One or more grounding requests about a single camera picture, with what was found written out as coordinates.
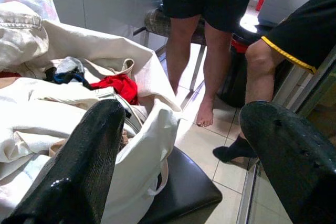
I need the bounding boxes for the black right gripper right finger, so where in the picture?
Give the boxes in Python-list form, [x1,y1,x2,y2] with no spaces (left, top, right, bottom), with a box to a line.
[238,100,336,224]

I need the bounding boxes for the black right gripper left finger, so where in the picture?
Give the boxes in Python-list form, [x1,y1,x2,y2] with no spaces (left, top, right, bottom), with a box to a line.
[0,99,127,224]

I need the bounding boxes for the white jeans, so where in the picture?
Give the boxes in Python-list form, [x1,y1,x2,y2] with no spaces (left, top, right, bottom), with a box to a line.
[0,1,50,74]

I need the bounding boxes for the white canvas laundry bag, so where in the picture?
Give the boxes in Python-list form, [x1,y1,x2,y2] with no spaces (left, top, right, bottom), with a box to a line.
[0,19,182,224]

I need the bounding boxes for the cream cloth garment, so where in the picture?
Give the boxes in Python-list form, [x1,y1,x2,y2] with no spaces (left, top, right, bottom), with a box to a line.
[0,77,148,183]

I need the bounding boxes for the black blue garment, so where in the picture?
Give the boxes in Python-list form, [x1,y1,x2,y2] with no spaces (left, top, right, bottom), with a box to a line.
[43,66,92,90]

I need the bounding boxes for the red garment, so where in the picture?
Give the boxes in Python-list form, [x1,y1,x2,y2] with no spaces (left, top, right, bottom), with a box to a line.
[90,73,139,105]

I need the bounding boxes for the grey white sock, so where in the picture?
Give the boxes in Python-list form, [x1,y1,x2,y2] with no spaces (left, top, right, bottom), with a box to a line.
[56,56,85,75]

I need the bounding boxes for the black stool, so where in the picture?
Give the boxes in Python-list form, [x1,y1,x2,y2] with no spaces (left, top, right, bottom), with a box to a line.
[138,146,223,224]

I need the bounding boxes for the black bucket red rim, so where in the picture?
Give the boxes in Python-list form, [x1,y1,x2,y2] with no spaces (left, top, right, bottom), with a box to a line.
[217,32,263,108]

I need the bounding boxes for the seated person black sock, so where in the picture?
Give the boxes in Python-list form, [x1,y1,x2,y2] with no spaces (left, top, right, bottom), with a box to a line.
[212,0,336,164]

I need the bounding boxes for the plaid cushioned stool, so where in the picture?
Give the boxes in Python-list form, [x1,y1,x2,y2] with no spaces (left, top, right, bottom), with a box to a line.
[144,8,208,92]

